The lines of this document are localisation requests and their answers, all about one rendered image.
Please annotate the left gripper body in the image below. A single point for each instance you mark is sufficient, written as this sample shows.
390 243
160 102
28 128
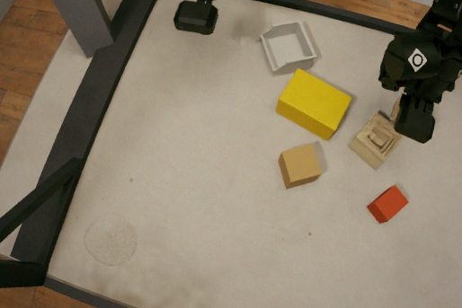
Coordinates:
198 17

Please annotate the black metal post with diagonal brace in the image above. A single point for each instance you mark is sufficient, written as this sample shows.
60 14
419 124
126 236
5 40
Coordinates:
14 273

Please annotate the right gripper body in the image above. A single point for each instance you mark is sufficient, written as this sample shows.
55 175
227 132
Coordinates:
415 121

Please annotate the orange-red block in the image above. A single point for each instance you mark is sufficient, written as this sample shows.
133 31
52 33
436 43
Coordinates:
388 204

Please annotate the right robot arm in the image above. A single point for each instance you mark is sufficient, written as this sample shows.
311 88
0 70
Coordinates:
415 55

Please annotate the yellow rectangular block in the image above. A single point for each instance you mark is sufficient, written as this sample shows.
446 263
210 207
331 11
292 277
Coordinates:
313 104

